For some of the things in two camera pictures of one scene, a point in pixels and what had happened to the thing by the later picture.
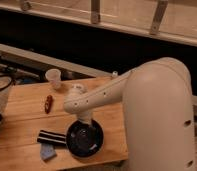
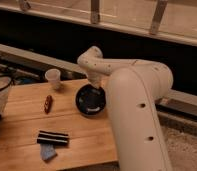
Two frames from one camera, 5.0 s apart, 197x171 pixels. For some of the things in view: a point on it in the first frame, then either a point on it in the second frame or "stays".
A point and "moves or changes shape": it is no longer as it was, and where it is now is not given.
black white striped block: [48, 137] stays
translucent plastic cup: [54, 77] stays
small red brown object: [48, 104] stays
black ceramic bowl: [84, 140] moves or changes shape
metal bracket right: [161, 6] stays
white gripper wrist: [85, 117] to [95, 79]
